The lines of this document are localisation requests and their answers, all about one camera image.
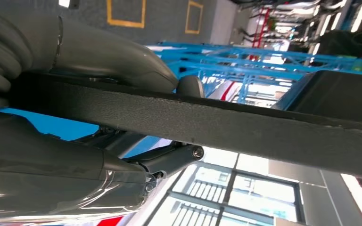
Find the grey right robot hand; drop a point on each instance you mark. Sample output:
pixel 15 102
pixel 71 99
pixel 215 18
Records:
pixel 90 46

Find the red step ladder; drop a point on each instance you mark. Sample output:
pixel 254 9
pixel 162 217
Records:
pixel 259 28

